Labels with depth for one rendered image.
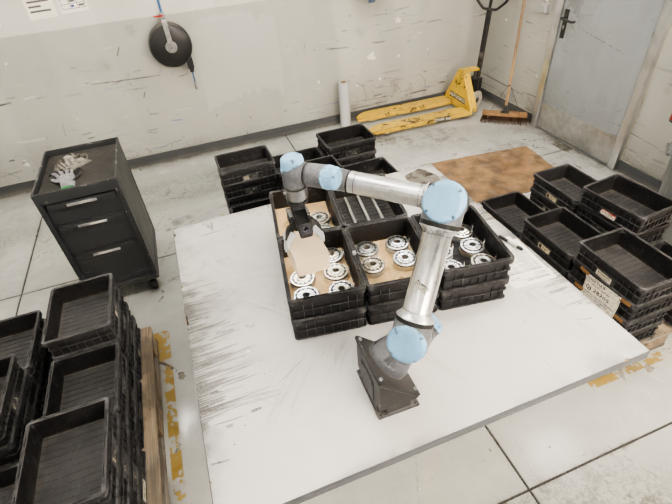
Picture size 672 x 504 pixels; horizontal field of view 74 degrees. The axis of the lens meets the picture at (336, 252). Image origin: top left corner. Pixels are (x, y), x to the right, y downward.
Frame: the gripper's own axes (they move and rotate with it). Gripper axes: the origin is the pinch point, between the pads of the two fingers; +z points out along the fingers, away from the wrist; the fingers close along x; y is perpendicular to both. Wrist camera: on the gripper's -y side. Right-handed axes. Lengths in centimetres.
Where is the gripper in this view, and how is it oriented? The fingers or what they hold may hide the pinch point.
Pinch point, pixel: (305, 248)
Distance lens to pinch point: 160.6
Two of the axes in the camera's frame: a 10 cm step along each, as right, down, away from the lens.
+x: -9.3, 2.7, -2.3
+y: -3.5, -5.7, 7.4
